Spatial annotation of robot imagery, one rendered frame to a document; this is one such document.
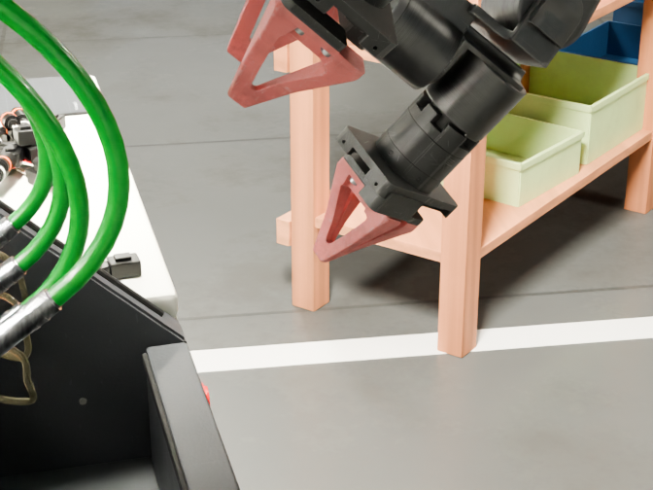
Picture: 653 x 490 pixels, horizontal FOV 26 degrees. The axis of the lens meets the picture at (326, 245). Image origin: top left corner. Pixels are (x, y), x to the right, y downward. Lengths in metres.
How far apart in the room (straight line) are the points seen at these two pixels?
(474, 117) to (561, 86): 3.08
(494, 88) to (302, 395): 2.11
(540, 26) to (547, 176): 2.49
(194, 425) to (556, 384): 2.04
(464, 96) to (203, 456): 0.36
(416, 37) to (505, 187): 2.42
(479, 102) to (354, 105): 3.81
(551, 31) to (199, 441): 0.44
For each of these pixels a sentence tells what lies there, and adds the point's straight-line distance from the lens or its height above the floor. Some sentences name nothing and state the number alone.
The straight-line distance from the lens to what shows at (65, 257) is 1.01.
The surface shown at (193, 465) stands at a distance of 1.15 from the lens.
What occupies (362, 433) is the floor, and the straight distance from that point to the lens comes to 2.96.
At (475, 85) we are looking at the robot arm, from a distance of 1.03.
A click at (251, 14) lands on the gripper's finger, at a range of 0.87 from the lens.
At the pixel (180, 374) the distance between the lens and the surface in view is 1.27.
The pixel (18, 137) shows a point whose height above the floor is 1.03.
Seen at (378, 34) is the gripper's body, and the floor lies 1.36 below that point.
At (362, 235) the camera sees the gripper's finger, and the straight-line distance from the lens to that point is 1.07.
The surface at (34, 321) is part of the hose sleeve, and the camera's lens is 0.94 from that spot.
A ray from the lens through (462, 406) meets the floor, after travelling 3.06.
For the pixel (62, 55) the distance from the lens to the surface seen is 0.88.
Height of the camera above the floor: 1.58
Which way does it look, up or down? 25 degrees down
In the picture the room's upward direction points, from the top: straight up
